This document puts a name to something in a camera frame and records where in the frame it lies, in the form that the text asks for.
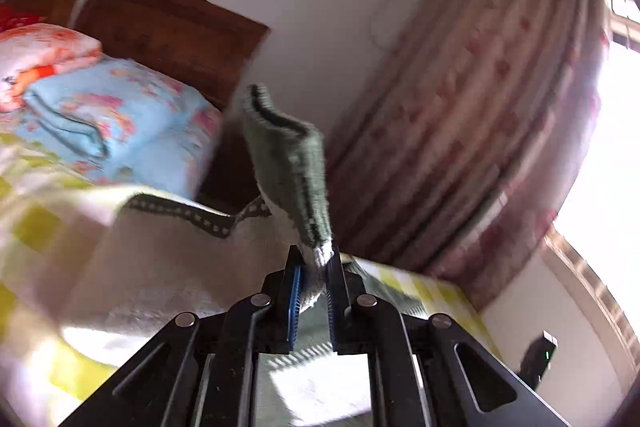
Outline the wide wooden headboard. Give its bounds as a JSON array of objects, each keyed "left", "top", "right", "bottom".
[{"left": 74, "top": 0, "right": 272, "bottom": 108}]

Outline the blue floral quilt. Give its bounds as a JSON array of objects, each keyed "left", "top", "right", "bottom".
[{"left": 14, "top": 57, "right": 224, "bottom": 200}]

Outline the pink floral quilt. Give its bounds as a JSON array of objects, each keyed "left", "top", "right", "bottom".
[{"left": 0, "top": 23, "right": 104, "bottom": 114}]

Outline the green knit sweater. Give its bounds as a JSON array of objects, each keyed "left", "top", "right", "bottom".
[{"left": 60, "top": 83, "right": 366, "bottom": 408}]

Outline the window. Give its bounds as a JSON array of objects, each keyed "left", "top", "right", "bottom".
[{"left": 549, "top": 0, "right": 640, "bottom": 258}]

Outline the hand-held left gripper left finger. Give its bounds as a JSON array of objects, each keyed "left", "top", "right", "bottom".
[{"left": 60, "top": 246, "right": 302, "bottom": 427}]

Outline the pink floral curtain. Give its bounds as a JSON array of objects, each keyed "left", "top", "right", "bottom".
[{"left": 324, "top": 0, "right": 617, "bottom": 310}]

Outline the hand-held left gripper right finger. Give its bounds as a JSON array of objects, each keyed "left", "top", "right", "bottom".
[{"left": 326, "top": 247, "right": 571, "bottom": 427}]

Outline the yellow checked bed sheet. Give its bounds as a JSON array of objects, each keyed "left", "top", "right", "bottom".
[{"left": 0, "top": 132, "right": 501, "bottom": 427}]

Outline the red quilt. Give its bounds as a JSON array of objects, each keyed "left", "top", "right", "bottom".
[{"left": 0, "top": 3, "right": 42, "bottom": 32}]

